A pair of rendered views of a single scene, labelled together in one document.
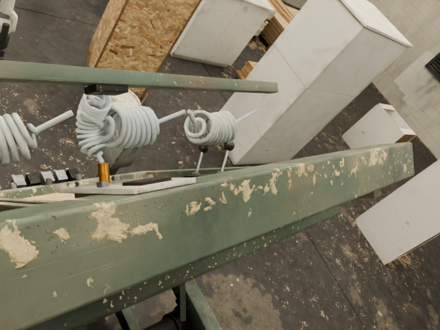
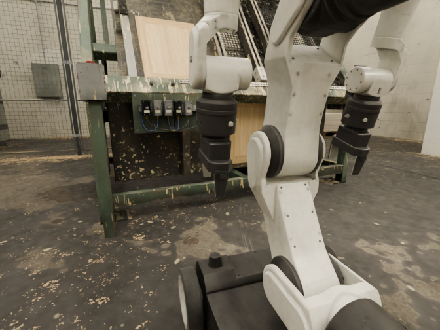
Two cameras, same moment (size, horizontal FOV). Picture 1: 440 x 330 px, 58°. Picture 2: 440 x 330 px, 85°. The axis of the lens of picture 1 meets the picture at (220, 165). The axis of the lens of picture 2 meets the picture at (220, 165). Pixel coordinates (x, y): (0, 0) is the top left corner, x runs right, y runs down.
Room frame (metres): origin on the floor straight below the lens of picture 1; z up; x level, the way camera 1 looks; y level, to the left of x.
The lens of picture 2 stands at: (2.05, 1.74, 0.73)
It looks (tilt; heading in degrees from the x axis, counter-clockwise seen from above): 14 degrees down; 221
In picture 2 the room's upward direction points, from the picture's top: straight up
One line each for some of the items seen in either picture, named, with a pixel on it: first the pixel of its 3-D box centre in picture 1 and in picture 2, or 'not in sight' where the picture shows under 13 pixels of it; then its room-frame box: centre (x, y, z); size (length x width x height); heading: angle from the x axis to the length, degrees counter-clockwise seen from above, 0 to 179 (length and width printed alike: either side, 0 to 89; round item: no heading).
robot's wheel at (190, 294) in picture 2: not in sight; (189, 298); (1.60, 1.22, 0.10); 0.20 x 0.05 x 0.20; 59
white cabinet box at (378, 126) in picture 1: (378, 135); not in sight; (5.82, -1.43, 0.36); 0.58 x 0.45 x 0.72; 59
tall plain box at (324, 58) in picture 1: (301, 88); not in sight; (3.77, -0.09, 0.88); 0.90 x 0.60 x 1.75; 149
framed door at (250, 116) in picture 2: not in sight; (272, 129); (0.08, 0.67, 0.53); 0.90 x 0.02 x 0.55; 155
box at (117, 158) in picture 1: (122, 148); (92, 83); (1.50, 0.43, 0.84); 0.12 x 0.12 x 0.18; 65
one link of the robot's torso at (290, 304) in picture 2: not in sight; (315, 293); (1.51, 1.59, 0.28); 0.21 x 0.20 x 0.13; 59
